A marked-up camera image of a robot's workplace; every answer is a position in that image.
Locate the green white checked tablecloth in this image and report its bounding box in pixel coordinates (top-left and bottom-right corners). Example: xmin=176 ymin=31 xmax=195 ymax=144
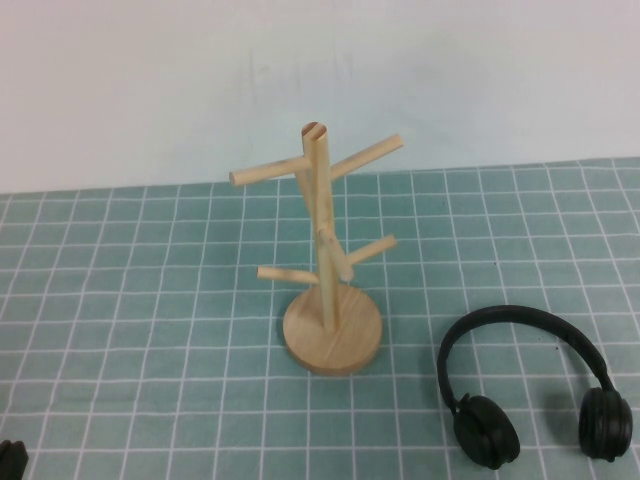
xmin=0 ymin=156 xmax=640 ymax=480

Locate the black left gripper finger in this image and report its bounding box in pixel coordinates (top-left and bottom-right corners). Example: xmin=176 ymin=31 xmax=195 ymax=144
xmin=0 ymin=438 xmax=28 ymax=480

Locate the black over-ear headphones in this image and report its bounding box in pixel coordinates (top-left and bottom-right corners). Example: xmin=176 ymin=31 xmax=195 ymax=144
xmin=436 ymin=304 xmax=632 ymax=471

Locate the light wooden peg stand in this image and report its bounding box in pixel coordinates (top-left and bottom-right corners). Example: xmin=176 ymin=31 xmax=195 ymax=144
xmin=228 ymin=121 xmax=403 ymax=375

